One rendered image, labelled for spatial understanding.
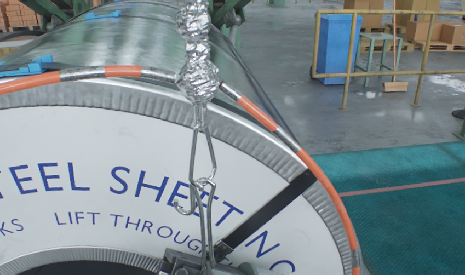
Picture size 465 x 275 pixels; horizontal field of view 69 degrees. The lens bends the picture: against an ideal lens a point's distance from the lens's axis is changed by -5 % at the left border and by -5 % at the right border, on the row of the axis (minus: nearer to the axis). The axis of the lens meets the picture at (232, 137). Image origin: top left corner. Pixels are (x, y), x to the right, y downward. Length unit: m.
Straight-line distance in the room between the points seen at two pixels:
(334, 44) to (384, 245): 3.11
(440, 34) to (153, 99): 8.27
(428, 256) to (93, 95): 2.12
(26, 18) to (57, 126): 11.33
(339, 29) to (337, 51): 0.28
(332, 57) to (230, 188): 4.37
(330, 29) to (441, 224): 2.94
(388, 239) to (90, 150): 2.05
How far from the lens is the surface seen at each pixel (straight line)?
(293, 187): 0.63
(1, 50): 6.89
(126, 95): 0.53
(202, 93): 0.39
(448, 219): 2.73
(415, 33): 8.34
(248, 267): 0.65
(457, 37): 8.38
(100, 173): 0.60
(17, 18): 12.01
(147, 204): 0.62
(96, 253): 0.70
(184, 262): 0.58
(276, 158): 0.59
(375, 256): 2.26
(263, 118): 0.43
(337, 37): 4.86
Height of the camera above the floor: 1.50
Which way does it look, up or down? 26 degrees down
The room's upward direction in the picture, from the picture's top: 1 degrees counter-clockwise
